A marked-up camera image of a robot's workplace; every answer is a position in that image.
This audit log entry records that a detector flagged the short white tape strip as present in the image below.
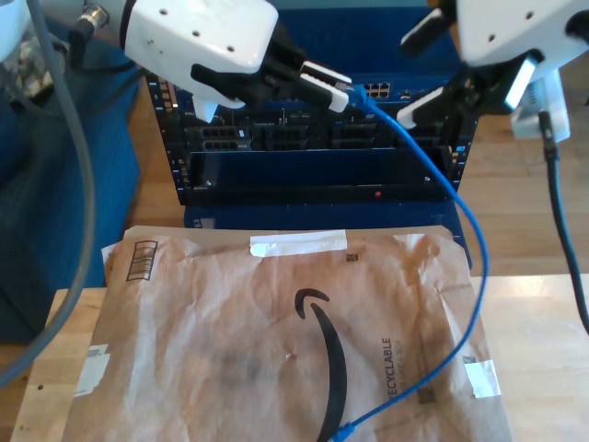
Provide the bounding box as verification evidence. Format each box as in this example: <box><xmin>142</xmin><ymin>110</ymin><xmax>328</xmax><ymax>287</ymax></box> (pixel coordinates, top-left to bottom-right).
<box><xmin>463</xmin><ymin>359</ymin><xmax>502</xmax><ymax>400</ymax></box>

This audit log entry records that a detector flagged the blue network cable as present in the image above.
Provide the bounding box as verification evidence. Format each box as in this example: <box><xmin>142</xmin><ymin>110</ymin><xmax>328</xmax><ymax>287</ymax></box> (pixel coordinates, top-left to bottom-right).
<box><xmin>329</xmin><ymin>82</ymin><xmax>490</xmax><ymax>442</ymax></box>

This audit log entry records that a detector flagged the blue sofa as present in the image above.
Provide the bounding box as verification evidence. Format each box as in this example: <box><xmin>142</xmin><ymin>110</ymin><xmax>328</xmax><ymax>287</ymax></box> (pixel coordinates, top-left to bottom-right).
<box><xmin>0</xmin><ymin>59</ymin><xmax>142</xmax><ymax>344</ymax></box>

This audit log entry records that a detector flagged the black rack server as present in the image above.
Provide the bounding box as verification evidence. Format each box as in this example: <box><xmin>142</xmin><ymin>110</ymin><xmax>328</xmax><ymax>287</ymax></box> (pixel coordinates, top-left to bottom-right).
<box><xmin>177</xmin><ymin>103</ymin><xmax>464</xmax><ymax>152</ymax></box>

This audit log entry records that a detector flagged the white shipping label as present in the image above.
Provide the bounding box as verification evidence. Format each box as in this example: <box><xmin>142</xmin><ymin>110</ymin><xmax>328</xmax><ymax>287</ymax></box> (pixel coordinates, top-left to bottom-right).
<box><xmin>73</xmin><ymin>343</ymin><xmax>111</xmax><ymax>400</ymax></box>

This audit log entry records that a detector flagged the black gripper connector cable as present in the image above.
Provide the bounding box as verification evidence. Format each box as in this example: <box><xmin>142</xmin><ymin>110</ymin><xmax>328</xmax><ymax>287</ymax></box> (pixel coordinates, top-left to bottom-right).
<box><xmin>68</xmin><ymin>31</ymin><xmax>151</xmax><ymax>75</ymax></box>

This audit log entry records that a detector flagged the black rack frame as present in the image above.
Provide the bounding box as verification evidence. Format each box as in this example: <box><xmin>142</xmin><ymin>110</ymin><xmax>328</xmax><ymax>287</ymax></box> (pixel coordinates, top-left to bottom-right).
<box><xmin>146</xmin><ymin>73</ymin><xmax>479</xmax><ymax>207</ymax></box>

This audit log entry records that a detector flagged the blue network switch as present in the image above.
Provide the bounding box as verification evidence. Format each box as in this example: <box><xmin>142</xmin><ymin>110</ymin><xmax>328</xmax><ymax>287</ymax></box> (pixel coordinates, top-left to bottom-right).
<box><xmin>173</xmin><ymin>6</ymin><xmax>467</xmax><ymax>108</ymax></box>

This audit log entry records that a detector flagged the brown packing paper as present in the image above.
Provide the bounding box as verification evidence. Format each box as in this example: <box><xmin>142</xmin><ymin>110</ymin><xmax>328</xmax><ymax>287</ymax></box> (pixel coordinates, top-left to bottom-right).
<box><xmin>62</xmin><ymin>224</ymin><xmax>514</xmax><ymax>442</ymax></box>

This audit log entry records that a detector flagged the long white tape strip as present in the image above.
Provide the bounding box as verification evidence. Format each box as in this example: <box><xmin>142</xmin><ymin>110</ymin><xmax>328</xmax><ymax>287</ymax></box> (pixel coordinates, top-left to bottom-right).
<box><xmin>248</xmin><ymin>229</ymin><xmax>349</xmax><ymax>258</ymax></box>

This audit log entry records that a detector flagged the thick grey cable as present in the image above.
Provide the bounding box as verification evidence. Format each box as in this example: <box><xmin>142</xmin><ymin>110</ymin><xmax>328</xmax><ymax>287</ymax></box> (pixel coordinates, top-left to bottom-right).
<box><xmin>0</xmin><ymin>0</ymin><xmax>96</xmax><ymax>390</ymax></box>

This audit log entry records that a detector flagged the black rack shelf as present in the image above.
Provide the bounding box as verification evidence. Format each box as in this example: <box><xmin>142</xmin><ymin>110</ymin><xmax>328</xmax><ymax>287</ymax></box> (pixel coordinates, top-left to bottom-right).
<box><xmin>183</xmin><ymin>146</ymin><xmax>455</xmax><ymax>206</ymax></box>

